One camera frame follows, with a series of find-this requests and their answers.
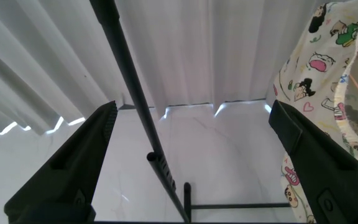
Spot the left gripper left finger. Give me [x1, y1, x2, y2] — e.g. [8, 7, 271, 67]
[4, 100, 119, 223]

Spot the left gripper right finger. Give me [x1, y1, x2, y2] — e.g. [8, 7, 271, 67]
[268, 99, 358, 224]

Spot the white curtain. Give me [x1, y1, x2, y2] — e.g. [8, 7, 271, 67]
[0, 0, 328, 137]

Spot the cream printed garment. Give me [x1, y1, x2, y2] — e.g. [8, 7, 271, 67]
[272, 0, 358, 224]

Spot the black clothes rack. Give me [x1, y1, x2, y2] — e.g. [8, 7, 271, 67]
[88, 0, 291, 223]

